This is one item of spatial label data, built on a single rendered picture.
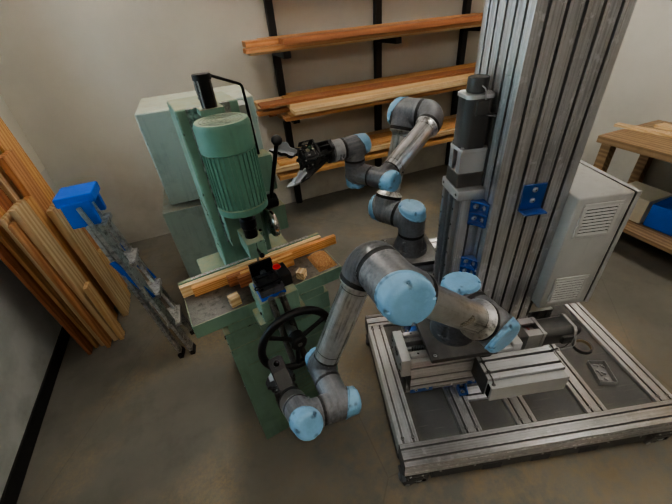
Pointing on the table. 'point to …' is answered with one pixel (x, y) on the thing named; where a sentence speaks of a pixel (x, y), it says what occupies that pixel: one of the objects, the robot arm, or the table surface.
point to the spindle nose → (249, 227)
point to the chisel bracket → (253, 244)
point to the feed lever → (274, 173)
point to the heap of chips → (321, 260)
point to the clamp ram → (260, 267)
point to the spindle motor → (231, 163)
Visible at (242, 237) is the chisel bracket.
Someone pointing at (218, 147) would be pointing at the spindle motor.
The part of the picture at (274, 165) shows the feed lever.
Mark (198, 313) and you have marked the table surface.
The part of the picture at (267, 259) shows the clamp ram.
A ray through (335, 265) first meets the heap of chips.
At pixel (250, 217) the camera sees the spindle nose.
